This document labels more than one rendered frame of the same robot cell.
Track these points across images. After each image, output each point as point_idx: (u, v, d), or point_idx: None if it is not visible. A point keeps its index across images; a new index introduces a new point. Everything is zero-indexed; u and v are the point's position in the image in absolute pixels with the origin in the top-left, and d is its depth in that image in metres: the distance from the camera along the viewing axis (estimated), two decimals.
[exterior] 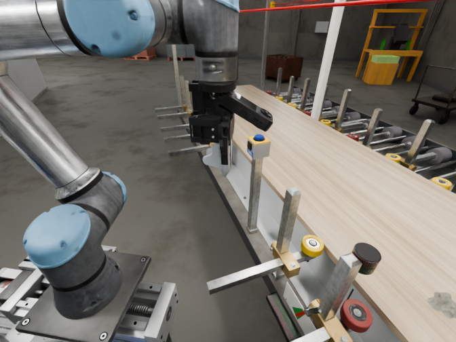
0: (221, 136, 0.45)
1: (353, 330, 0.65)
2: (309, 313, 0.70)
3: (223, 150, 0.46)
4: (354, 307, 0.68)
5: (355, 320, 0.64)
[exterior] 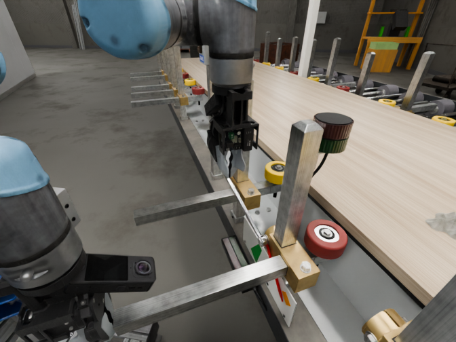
0: None
1: (319, 256, 0.45)
2: (257, 231, 0.52)
3: None
4: (323, 227, 0.48)
5: (321, 241, 0.45)
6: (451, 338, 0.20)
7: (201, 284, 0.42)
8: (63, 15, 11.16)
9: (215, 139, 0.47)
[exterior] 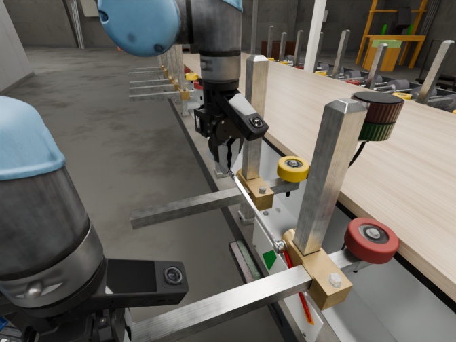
0: (212, 133, 0.46)
1: (366, 260, 0.39)
2: (272, 235, 0.45)
3: (210, 146, 0.47)
4: (368, 227, 0.42)
5: (370, 243, 0.39)
6: None
7: (231, 293, 0.36)
8: (62, 14, 11.09)
9: None
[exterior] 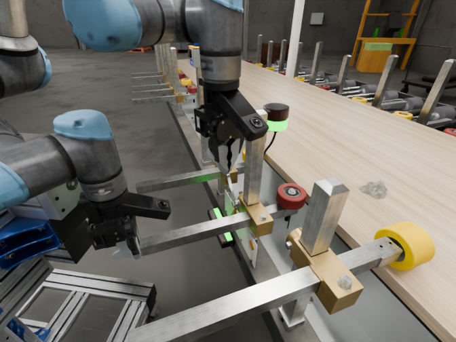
0: (212, 133, 0.46)
1: (286, 207, 0.62)
2: (234, 202, 0.66)
3: (210, 146, 0.47)
4: (290, 188, 0.65)
5: (287, 196, 0.62)
6: (315, 224, 0.36)
7: (200, 224, 0.59)
8: (64, 16, 11.32)
9: None
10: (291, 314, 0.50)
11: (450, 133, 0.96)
